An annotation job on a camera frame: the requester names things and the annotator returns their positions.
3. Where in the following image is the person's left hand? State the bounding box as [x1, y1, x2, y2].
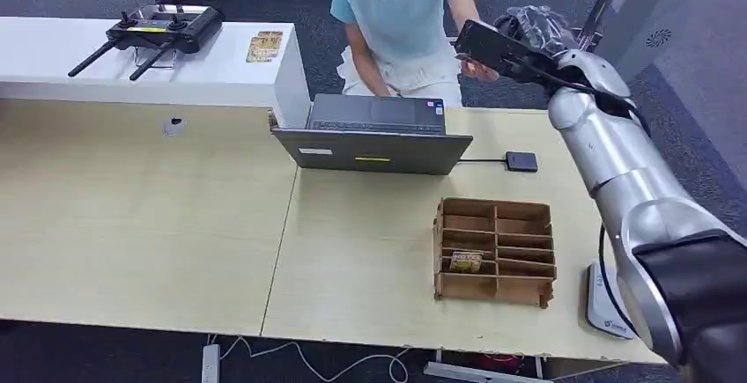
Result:
[459, 56, 500, 84]

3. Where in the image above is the small black card reader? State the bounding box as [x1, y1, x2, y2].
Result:
[505, 151, 539, 173]

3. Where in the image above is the person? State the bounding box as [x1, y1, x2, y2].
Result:
[329, 0, 503, 107]

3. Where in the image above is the grey laptop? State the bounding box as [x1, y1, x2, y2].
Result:
[269, 92, 475, 177]

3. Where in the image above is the grey panel with logo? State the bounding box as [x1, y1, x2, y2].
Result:
[595, 0, 721, 81]

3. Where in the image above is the wooden compartment box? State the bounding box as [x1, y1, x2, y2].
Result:
[433, 196, 558, 310]

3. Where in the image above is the white counter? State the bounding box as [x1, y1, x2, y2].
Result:
[0, 15, 312, 129]

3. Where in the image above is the red object under desk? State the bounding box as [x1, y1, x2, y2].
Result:
[478, 352, 523, 372]

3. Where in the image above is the grey metal bar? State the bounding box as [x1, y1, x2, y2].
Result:
[423, 361, 552, 383]

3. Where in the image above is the black remote controller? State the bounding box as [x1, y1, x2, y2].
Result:
[67, 5, 225, 82]

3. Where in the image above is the white power strip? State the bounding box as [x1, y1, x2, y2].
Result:
[201, 343, 221, 383]

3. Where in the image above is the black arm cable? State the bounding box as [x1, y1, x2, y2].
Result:
[513, 56, 652, 136]

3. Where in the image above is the round desk cable grommet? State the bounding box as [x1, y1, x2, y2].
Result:
[162, 115, 189, 137]

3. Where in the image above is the white floor cable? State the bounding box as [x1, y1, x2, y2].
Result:
[210, 333, 410, 383]

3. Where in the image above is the wire controller stand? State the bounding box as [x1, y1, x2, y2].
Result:
[132, 48, 177, 71]

